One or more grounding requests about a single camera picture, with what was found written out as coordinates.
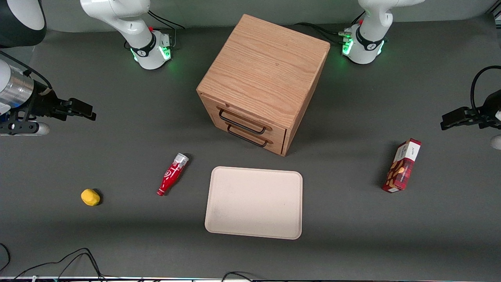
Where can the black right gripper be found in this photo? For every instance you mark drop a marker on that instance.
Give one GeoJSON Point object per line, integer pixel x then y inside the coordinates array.
{"type": "Point", "coordinates": [44, 104]}

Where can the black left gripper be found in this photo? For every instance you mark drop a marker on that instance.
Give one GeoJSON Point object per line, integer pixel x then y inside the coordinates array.
{"type": "Point", "coordinates": [490, 108]}

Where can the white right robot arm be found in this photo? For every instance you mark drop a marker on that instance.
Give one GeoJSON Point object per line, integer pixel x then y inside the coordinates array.
{"type": "Point", "coordinates": [129, 23]}

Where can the beige plastic tray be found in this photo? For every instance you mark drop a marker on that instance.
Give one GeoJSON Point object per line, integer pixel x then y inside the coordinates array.
{"type": "Point", "coordinates": [254, 201]}

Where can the red cookie box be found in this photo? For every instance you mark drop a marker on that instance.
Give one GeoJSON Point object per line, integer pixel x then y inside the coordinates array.
{"type": "Point", "coordinates": [402, 166]}

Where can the yellow lemon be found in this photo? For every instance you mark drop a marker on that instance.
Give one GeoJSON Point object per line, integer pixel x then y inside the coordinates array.
{"type": "Point", "coordinates": [90, 197]}

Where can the wooden drawer cabinet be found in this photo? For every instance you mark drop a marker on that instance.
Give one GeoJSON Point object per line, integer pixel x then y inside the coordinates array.
{"type": "Point", "coordinates": [266, 74]}

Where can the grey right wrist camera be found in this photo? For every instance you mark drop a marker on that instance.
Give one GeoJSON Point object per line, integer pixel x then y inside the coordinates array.
{"type": "Point", "coordinates": [27, 129]}

